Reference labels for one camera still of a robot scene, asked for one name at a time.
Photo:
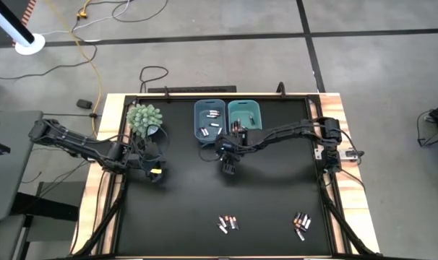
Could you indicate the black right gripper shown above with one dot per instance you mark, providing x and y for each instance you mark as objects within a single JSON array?
[{"x": 231, "y": 156}]

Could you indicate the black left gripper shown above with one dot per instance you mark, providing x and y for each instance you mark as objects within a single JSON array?
[{"x": 148, "y": 157}]

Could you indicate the black copper Duracell AA battery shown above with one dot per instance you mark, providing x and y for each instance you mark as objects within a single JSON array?
[
  {"x": 235, "y": 222},
  {"x": 233, "y": 127},
  {"x": 237, "y": 125},
  {"x": 299, "y": 226},
  {"x": 300, "y": 218},
  {"x": 251, "y": 121},
  {"x": 227, "y": 219},
  {"x": 296, "y": 216}
]

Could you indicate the blue plastic bin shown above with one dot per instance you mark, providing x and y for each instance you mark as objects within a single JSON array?
[{"x": 201, "y": 119}]

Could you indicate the teal plastic bin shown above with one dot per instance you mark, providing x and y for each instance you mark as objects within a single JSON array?
[{"x": 242, "y": 110}]

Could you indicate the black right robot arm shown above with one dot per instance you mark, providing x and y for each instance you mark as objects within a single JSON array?
[{"x": 287, "y": 130}]

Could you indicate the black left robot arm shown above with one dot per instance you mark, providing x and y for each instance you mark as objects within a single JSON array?
[{"x": 78, "y": 142}]

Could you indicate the green succulent in patterned pot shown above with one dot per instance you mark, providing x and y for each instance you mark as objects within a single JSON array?
[{"x": 143, "y": 115}]

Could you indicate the black table clamp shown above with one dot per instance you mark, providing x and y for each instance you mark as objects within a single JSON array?
[
  {"x": 281, "y": 90},
  {"x": 166, "y": 93}
]

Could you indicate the black flat bar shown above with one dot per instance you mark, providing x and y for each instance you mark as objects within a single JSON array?
[{"x": 197, "y": 89}]

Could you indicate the black power adapter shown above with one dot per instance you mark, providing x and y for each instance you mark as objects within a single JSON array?
[{"x": 84, "y": 104}]

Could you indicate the gray desk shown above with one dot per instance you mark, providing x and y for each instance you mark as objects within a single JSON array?
[{"x": 13, "y": 169}]

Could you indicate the black white pole with base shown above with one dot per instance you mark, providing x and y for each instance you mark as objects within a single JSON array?
[{"x": 30, "y": 44}]

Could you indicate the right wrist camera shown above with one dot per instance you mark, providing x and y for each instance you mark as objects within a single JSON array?
[{"x": 225, "y": 147}]

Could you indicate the black frame strut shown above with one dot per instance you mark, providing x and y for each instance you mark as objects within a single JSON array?
[
  {"x": 103, "y": 225},
  {"x": 343, "y": 224}
]

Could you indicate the white metal bracket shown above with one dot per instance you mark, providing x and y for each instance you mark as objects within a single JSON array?
[{"x": 319, "y": 154}]

